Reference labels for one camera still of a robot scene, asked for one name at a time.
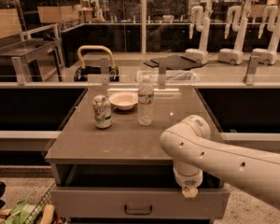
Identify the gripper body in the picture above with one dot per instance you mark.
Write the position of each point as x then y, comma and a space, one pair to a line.
188, 180

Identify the grey top drawer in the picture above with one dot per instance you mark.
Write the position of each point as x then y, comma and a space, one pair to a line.
138, 203

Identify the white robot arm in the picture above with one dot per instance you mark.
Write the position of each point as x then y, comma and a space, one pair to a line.
255, 172

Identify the grey cabinet table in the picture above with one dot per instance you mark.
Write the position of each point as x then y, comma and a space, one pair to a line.
125, 155

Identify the clear water bottle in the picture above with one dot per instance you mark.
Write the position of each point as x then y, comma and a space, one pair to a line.
145, 101

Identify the white bowl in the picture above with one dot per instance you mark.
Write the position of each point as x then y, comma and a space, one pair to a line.
124, 100

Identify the clear plastic bin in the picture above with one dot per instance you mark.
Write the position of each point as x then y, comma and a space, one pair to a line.
171, 75

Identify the green white soda can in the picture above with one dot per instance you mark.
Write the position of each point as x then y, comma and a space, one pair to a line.
102, 111

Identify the black floor mat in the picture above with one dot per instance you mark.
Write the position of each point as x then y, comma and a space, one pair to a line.
173, 62

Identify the white background robot middle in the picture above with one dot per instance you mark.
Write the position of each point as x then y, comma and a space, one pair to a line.
237, 21

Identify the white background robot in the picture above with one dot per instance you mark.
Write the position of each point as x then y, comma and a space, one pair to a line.
200, 22
237, 21
271, 20

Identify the yellow sponge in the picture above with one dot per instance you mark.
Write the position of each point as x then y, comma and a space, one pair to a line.
48, 214

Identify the green snack bag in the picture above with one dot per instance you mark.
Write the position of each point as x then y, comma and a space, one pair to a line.
24, 213

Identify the white background robot left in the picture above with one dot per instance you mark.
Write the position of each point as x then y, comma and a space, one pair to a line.
200, 22

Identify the white background robot right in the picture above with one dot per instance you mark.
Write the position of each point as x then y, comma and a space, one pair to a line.
271, 20

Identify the grey side table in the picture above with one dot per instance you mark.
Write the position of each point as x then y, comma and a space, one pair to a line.
33, 60

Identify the wire basket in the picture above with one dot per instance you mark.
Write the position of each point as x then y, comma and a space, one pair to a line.
41, 214

